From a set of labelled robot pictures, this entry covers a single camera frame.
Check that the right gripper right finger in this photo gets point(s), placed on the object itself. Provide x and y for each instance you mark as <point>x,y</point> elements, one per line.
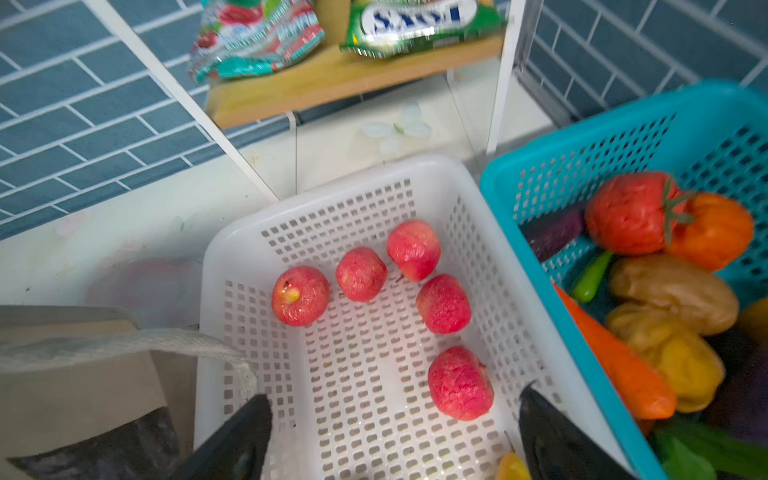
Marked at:
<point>555,448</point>

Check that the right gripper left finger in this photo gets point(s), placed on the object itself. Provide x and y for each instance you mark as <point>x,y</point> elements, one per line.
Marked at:
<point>237,450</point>

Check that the beige canvas grocery bag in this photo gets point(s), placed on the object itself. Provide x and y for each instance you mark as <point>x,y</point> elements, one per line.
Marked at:
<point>81,397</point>

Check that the purple eggplant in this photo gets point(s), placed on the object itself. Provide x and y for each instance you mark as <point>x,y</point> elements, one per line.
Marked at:
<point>551,233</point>

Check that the red tomato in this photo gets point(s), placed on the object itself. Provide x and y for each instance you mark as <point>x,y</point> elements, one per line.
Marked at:
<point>634,214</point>

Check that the teal red snack bag lower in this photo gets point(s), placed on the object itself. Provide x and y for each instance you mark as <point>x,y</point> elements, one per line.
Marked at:
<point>253,38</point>

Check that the yellow lemon front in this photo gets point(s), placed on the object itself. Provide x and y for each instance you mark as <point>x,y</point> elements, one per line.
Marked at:
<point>512,467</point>

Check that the orange carrot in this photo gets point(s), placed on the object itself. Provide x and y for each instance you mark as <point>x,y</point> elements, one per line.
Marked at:
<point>644,392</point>

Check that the red apple front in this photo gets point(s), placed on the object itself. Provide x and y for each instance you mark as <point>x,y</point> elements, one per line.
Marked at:
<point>459,384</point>

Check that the green chili pepper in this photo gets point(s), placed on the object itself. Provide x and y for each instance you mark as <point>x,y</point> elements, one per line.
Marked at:
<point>589,280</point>

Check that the red apple small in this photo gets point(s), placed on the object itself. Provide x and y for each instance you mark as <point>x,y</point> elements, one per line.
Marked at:
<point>300,296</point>
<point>361,274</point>
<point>415,249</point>
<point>444,305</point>

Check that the white plastic basket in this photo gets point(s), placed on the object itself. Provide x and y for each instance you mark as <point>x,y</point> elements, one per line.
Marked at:
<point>349,393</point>

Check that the brown potato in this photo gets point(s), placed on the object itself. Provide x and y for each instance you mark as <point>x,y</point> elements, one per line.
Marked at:
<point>699,298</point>

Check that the yellow bell pepper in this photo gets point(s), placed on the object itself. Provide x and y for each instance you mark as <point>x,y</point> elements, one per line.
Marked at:
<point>753,321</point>

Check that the wooden two-tier shelf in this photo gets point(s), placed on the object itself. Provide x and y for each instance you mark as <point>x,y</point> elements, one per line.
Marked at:
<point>332,75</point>

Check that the teal plastic basket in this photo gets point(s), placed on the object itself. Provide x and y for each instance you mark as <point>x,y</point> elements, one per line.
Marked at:
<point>711,137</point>

